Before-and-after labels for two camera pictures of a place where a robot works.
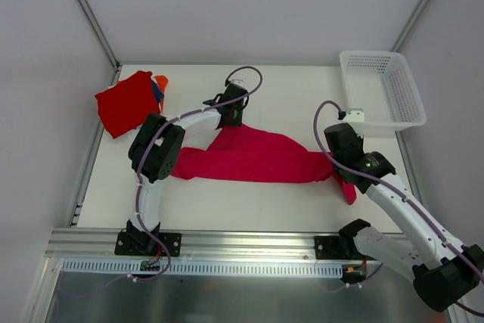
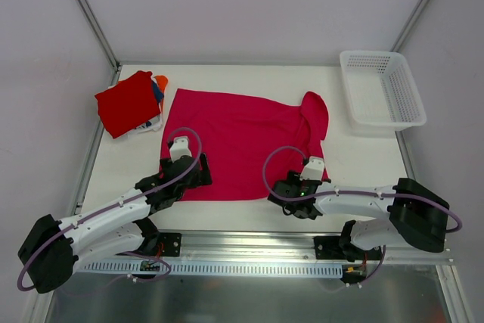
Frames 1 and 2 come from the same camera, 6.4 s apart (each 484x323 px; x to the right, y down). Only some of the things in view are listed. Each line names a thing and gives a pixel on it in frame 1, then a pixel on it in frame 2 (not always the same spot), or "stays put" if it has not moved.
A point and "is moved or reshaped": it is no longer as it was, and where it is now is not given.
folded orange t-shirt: (162, 82) stays put
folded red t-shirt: (125, 106) stays put
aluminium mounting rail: (100, 242) stays put
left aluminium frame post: (93, 20) stays put
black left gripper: (231, 112) -> (202, 170)
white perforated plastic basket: (380, 82) stays put
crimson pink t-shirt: (247, 153) is moved or reshaped
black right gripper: (341, 173) -> (281, 191)
